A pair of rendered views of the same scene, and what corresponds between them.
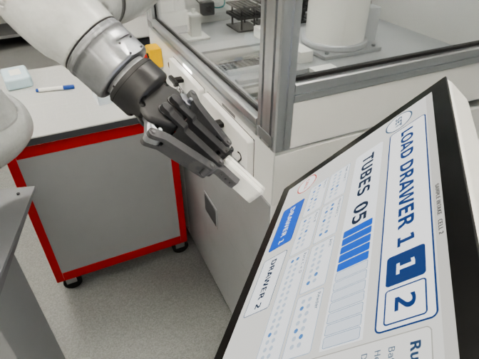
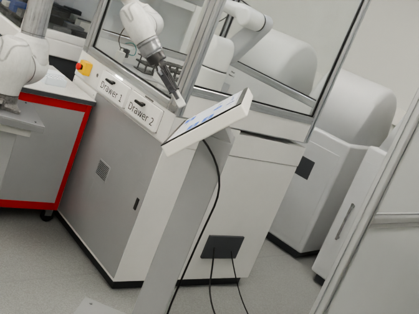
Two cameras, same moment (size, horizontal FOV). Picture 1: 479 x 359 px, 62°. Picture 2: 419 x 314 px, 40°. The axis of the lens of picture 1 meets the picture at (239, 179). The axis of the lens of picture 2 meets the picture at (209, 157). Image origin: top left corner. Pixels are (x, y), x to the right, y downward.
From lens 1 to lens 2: 1.86 m
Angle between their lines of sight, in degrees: 28
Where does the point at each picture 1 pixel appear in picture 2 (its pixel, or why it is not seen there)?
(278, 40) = (192, 66)
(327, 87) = (204, 95)
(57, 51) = (140, 38)
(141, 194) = (47, 154)
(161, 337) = (35, 258)
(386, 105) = not seen: hidden behind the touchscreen
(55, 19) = (145, 30)
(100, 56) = (153, 44)
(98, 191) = (23, 139)
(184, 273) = (50, 232)
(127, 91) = (156, 57)
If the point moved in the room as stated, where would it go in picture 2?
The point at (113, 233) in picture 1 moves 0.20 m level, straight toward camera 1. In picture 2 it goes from (14, 177) to (26, 195)
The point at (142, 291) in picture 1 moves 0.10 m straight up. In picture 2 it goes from (16, 233) to (21, 217)
